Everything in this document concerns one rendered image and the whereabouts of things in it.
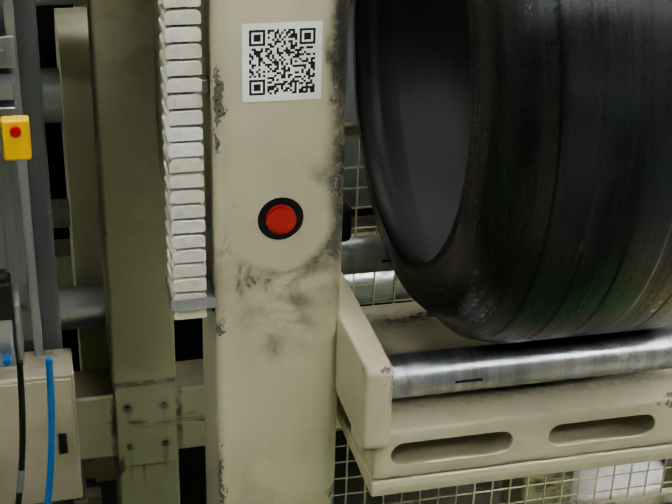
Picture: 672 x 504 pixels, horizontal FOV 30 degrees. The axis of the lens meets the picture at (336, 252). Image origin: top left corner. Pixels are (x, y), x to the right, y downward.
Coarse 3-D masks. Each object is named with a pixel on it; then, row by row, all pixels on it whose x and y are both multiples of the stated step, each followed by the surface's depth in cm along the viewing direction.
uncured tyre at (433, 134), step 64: (384, 0) 152; (448, 0) 155; (512, 0) 104; (576, 0) 102; (640, 0) 103; (384, 64) 154; (448, 64) 158; (512, 64) 104; (576, 64) 102; (640, 64) 103; (384, 128) 154; (448, 128) 157; (512, 128) 105; (576, 128) 103; (640, 128) 105; (384, 192) 144; (448, 192) 155; (512, 192) 108; (576, 192) 106; (640, 192) 107; (448, 256) 120; (512, 256) 111; (576, 256) 110; (640, 256) 112; (448, 320) 128; (512, 320) 118; (576, 320) 120; (640, 320) 123
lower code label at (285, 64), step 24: (264, 24) 114; (288, 24) 115; (312, 24) 115; (264, 48) 115; (288, 48) 116; (312, 48) 116; (264, 72) 116; (288, 72) 117; (312, 72) 117; (264, 96) 117; (288, 96) 118; (312, 96) 118
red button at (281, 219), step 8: (272, 208) 122; (280, 208) 122; (288, 208) 122; (272, 216) 122; (280, 216) 122; (288, 216) 123; (272, 224) 122; (280, 224) 123; (288, 224) 123; (280, 232) 123
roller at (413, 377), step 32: (416, 352) 128; (448, 352) 128; (480, 352) 128; (512, 352) 129; (544, 352) 129; (576, 352) 130; (608, 352) 130; (640, 352) 131; (416, 384) 126; (448, 384) 127; (480, 384) 128; (512, 384) 129
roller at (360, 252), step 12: (348, 240) 151; (360, 240) 151; (372, 240) 152; (348, 252) 150; (360, 252) 151; (372, 252) 151; (384, 252) 151; (348, 264) 150; (360, 264) 151; (372, 264) 151; (384, 264) 152
